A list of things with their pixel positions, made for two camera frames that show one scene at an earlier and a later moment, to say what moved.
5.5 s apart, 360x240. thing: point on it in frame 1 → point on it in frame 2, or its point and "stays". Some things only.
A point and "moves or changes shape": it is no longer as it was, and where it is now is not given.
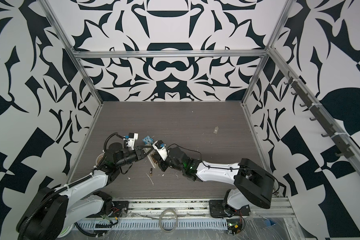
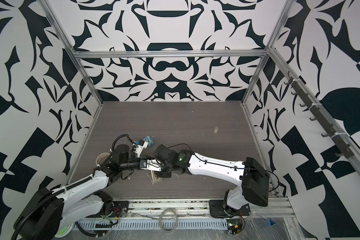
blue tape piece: [269, 222] stays
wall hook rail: [343, 148] stays
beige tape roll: [99, 159] stays
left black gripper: [139, 153] → [141, 162]
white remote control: [153, 158] moves or changes shape
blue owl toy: [147, 140] stays
